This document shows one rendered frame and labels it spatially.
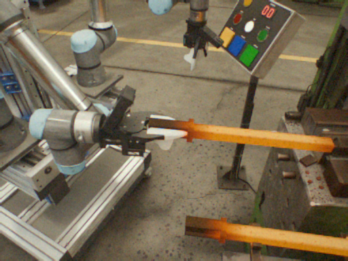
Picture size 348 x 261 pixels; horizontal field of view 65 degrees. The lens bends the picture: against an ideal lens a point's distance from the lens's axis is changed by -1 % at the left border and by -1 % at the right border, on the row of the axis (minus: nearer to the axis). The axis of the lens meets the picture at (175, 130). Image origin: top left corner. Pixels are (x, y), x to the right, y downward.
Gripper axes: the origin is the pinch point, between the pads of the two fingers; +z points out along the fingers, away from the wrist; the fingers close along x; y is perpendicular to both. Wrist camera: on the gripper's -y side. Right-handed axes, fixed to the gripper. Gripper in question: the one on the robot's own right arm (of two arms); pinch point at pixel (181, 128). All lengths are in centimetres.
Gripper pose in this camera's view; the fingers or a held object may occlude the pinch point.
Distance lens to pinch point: 63.2
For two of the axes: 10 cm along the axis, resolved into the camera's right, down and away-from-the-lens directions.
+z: 10.0, 0.8, -0.3
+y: -0.4, 7.3, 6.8
